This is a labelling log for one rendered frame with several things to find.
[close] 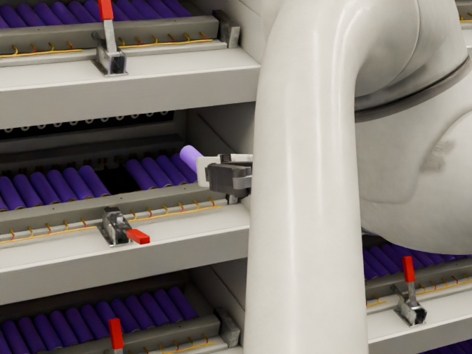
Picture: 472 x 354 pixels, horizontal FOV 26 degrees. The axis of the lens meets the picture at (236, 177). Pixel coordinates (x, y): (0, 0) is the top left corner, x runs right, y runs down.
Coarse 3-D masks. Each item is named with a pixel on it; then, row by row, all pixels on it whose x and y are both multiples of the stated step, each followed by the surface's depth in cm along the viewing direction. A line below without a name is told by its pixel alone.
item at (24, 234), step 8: (216, 200) 124; (224, 200) 124; (168, 208) 121; (176, 208) 121; (184, 208) 121; (192, 208) 122; (200, 208) 123; (128, 216) 118; (136, 216) 119; (144, 216) 119; (152, 216) 120; (72, 224) 115; (80, 224) 115; (88, 224) 116; (96, 224) 116; (16, 232) 112; (24, 232) 112; (40, 232) 113; (0, 240) 111
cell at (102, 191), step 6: (84, 168) 123; (90, 168) 123; (84, 174) 122; (90, 174) 122; (96, 174) 123; (84, 180) 122; (90, 180) 121; (96, 180) 121; (90, 186) 121; (96, 186) 120; (102, 186) 120; (96, 192) 120; (102, 192) 119; (108, 192) 119
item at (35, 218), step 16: (144, 192) 120; (160, 192) 120; (176, 192) 121; (192, 192) 122; (208, 192) 123; (32, 208) 113; (48, 208) 114; (64, 208) 114; (80, 208) 115; (96, 208) 116; (128, 208) 118; (144, 208) 119; (160, 208) 120; (208, 208) 122; (0, 224) 111; (16, 224) 112; (32, 224) 113; (48, 224) 114; (64, 224) 115; (16, 240) 110
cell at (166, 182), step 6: (144, 162) 127; (150, 162) 127; (144, 168) 127; (150, 168) 126; (156, 168) 126; (150, 174) 125; (156, 174) 125; (162, 174) 125; (156, 180) 124; (162, 180) 124; (168, 180) 124; (162, 186) 123
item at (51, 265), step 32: (128, 128) 129; (160, 128) 132; (160, 224) 119; (192, 224) 120; (224, 224) 121; (0, 256) 109; (32, 256) 110; (64, 256) 111; (96, 256) 112; (128, 256) 114; (160, 256) 117; (192, 256) 119; (224, 256) 122; (0, 288) 108; (32, 288) 110; (64, 288) 112
